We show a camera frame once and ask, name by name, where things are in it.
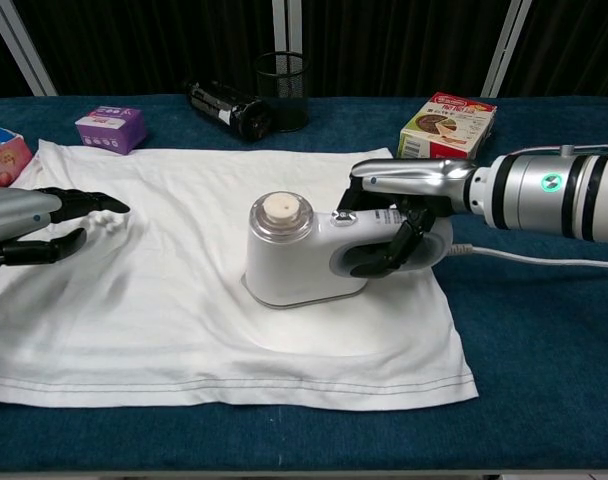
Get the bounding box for black mesh pen holder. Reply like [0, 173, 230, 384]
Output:
[255, 51, 311, 134]

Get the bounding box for black curtain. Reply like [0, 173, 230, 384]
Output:
[0, 0, 608, 101]

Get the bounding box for white metal frame post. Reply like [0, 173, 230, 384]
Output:
[272, 0, 304, 54]
[480, 0, 534, 99]
[0, 0, 59, 97]

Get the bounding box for pink printed packet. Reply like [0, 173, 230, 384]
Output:
[0, 126, 34, 191]

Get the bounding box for purple tissue packet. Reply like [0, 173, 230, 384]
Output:
[75, 104, 148, 155]

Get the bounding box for red green food box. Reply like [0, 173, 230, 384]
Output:
[396, 91, 499, 162]

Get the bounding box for white cloth garment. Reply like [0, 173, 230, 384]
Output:
[0, 139, 480, 412]

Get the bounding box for white handheld steam iron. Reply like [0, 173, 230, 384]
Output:
[241, 191, 455, 311]

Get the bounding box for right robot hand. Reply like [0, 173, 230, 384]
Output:
[333, 158, 485, 279]

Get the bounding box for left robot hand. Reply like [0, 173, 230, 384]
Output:
[0, 186, 131, 271]

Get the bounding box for blue towel table cover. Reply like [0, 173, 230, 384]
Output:
[0, 94, 608, 474]

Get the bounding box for grey cable with connector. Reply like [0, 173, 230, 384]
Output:
[446, 243, 608, 272]

